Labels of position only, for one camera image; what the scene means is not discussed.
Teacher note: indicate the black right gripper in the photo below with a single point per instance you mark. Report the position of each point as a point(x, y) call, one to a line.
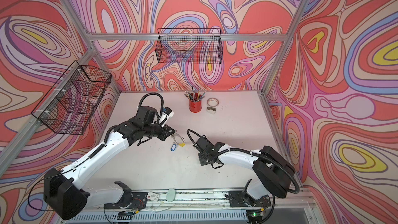
point(203, 161)

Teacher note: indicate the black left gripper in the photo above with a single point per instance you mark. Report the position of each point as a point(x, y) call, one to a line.
point(166, 133)

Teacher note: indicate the silver metal keyring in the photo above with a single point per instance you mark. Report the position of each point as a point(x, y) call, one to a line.
point(178, 140)

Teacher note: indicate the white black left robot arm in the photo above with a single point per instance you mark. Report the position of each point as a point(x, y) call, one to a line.
point(64, 189)

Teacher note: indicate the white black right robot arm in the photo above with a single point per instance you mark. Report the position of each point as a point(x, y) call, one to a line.
point(274, 174)

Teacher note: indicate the red pencil cup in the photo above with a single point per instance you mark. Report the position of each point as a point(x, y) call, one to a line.
point(195, 106)

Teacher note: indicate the pencils in cup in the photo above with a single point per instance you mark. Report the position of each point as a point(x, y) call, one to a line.
point(195, 94)

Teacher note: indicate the tape roll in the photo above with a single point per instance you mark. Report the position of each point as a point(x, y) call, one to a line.
point(212, 102)

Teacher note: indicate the white oval button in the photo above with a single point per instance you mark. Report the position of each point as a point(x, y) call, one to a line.
point(171, 195)

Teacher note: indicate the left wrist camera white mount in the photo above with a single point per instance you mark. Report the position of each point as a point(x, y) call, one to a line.
point(167, 113)

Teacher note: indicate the black wire basket back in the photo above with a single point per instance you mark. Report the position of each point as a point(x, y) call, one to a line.
point(189, 45)

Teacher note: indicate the black wire basket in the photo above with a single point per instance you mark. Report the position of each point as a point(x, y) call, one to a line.
point(69, 105)
point(189, 45)

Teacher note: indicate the black wire basket left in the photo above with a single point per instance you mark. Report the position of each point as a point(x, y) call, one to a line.
point(69, 105)

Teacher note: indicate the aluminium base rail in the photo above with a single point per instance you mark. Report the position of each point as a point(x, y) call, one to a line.
point(207, 206)

